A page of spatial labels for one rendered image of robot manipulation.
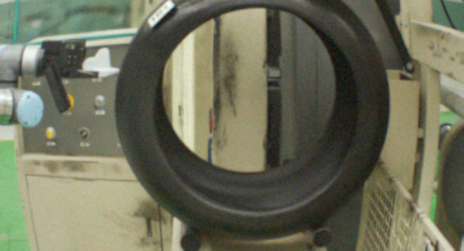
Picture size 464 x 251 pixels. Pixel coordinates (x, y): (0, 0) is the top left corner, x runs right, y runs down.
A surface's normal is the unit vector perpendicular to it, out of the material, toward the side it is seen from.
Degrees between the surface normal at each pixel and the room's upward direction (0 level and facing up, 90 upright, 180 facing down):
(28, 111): 90
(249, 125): 90
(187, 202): 98
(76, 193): 90
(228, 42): 90
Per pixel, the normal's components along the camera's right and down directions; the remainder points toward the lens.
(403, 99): 0.04, 0.21
